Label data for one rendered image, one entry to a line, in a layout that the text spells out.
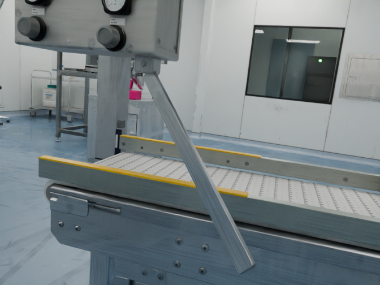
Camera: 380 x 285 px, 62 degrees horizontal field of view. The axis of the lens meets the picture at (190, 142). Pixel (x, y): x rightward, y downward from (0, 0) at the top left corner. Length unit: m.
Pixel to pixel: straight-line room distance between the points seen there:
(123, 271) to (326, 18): 5.28
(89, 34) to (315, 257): 0.42
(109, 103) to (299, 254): 0.56
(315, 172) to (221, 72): 5.08
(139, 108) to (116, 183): 2.61
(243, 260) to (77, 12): 0.37
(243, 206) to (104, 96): 0.50
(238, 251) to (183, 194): 0.14
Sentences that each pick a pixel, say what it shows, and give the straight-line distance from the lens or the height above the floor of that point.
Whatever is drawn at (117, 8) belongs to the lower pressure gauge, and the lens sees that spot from 0.44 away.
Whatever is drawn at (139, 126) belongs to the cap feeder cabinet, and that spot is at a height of 0.52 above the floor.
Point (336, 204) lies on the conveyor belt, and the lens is 0.61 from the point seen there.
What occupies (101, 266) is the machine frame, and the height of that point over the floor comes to 0.46.
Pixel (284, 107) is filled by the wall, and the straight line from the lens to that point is 5.52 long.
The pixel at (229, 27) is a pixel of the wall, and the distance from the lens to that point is 5.78.
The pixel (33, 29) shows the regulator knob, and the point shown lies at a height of 1.03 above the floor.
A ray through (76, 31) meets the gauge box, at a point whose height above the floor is 1.03.
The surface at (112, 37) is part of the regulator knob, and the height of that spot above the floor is 1.02.
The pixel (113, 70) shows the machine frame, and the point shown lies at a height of 0.99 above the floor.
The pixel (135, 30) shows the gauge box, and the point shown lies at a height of 1.04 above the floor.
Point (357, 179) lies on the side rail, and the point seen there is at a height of 0.82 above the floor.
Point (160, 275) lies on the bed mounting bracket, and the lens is 0.58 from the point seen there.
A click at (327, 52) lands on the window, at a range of 5.54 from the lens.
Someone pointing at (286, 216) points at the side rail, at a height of 0.82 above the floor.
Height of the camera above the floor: 0.98
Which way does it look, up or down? 11 degrees down
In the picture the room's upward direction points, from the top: 6 degrees clockwise
